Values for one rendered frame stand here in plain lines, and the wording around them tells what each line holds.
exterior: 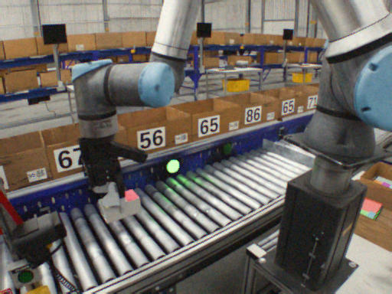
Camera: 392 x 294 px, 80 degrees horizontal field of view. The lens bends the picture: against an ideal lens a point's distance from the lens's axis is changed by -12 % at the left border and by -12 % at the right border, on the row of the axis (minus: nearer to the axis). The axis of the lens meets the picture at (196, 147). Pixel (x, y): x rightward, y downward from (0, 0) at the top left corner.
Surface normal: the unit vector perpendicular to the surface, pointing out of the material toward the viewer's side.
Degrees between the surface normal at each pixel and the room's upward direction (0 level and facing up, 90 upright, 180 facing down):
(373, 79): 93
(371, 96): 93
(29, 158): 90
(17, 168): 90
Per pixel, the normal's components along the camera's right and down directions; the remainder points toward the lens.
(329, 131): -0.70, -0.11
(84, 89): -0.22, 0.39
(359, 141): 0.04, 0.02
